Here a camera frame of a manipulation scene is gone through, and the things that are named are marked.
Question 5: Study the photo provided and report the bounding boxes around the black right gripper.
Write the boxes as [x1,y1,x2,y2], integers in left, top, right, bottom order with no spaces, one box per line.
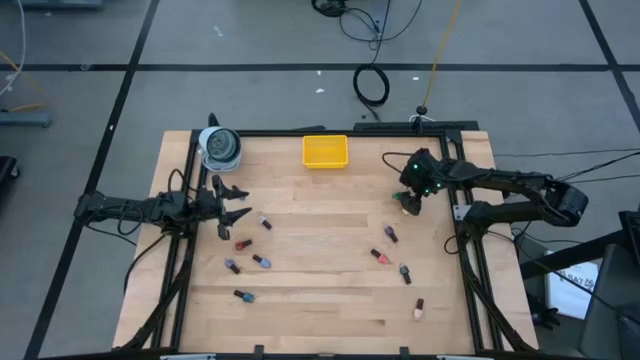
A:
[398,147,449,217]

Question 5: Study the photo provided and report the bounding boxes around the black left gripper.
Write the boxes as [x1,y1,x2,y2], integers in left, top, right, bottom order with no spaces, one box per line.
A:
[192,173,253,242]

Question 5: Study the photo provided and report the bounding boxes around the yellow plastic basket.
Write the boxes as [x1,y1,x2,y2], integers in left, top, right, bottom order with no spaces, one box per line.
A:
[301,134,350,170]

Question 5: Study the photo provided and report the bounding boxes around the black slanted beam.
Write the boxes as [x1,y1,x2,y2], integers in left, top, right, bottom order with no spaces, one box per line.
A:
[518,228,640,280]

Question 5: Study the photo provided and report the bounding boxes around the white printed box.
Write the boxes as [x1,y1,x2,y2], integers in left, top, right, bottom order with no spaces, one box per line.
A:
[544,259,600,321]

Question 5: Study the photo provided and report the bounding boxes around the black monitor edge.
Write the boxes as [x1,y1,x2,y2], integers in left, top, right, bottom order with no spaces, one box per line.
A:
[618,209,640,266]

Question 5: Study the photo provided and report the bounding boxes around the dark grey chair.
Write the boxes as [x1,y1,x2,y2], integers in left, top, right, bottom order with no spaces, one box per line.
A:
[579,243,640,360]

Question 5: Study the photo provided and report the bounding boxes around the grey floor base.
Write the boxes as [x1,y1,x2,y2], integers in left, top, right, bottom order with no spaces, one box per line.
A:
[0,110,54,129]

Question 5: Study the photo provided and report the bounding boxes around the black floor object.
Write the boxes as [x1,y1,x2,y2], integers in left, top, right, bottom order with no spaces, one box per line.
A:
[0,155,21,189]

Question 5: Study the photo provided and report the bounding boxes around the grey floor platform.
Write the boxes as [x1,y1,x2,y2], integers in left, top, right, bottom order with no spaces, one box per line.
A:
[14,0,106,11]

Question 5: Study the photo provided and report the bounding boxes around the white coiled cable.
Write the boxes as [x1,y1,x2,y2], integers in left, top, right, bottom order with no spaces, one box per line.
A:
[199,147,244,174]

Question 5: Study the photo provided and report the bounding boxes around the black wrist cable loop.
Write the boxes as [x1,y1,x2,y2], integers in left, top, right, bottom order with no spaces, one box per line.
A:
[167,168,201,194]

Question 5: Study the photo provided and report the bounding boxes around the black aluminium table frame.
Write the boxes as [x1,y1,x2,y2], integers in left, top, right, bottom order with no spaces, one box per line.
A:
[117,119,539,357]

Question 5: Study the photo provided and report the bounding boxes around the black arm base cable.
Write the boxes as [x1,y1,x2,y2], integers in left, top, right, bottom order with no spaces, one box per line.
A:
[122,232,169,297]

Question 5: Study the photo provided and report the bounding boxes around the coiled black floor cable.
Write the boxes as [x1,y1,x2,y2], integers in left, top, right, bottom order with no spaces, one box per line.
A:
[351,63,392,122]

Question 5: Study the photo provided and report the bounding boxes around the yellow hanging cable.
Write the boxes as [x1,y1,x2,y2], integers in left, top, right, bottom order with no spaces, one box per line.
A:
[422,0,464,109]

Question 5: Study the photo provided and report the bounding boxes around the thin black floor cables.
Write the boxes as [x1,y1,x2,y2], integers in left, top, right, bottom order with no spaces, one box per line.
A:
[492,147,640,185]

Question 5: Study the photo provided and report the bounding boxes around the black floor cable tangle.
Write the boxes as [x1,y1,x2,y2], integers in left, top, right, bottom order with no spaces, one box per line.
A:
[310,0,425,66]

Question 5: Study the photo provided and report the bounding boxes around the yellow floor cable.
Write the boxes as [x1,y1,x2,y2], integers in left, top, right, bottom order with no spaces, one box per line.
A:
[0,49,51,114]

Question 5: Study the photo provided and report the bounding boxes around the white floor cable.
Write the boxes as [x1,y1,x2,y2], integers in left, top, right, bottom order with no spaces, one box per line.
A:
[0,0,27,97]

